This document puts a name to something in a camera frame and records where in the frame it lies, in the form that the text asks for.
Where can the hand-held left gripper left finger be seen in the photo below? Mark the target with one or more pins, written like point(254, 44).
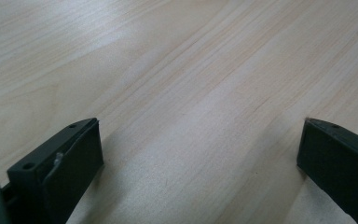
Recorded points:
point(65, 168)

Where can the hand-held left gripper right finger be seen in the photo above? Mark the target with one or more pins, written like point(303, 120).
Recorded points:
point(338, 161)

